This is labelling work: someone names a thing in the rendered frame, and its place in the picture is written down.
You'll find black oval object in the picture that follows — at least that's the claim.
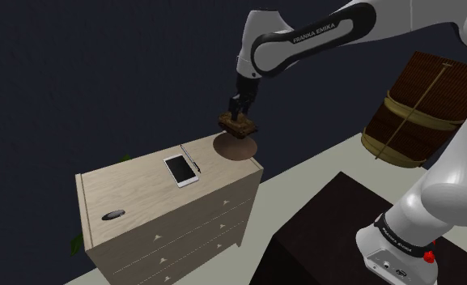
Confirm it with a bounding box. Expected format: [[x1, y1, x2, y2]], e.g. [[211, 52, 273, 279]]
[[100, 209, 126, 221]]

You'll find brown bread slice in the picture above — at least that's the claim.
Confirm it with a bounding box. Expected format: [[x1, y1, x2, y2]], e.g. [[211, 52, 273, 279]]
[[218, 111, 258, 140]]

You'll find light wooden chest of drawers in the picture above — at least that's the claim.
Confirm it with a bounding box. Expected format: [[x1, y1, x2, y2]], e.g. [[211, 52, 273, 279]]
[[74, 132, 265, 285]]

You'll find black pen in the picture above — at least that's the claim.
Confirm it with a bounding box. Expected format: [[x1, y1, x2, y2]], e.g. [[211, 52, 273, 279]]
[[179, 143, 202, 174]]

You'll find brown round plate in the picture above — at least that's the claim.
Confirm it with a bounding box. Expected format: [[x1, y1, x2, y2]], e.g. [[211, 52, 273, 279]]
[[212, 131, 258, 162]]

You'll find brown woven basket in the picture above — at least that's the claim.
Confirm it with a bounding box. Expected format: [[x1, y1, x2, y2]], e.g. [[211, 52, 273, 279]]
[[360, 50, 467, 169]]

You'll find white smartphone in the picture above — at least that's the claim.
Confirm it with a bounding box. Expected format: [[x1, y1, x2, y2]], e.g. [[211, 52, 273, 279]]
[[163, 153, 200, 189]]

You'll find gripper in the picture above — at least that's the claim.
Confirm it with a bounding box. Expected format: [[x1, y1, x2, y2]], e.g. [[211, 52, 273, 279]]
[[227, 73, 261, 122]]

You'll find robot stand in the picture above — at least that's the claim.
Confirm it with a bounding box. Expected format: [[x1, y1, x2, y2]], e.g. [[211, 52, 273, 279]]
[[248, 170, 467, 285]]

